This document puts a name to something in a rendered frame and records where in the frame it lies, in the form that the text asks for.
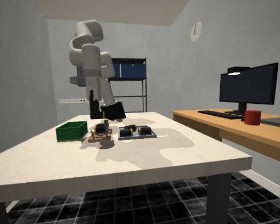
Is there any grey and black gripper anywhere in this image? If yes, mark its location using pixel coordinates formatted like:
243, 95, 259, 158
84, 76, 102, 117

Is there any tan battery board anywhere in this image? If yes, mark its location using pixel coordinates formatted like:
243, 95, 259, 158
88, 120, 112, 142

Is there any green open-top box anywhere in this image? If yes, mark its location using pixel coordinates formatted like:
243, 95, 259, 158
55, 121, 88, 142

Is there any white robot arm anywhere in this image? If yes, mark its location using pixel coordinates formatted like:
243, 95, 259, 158
69, 20, 117, 107

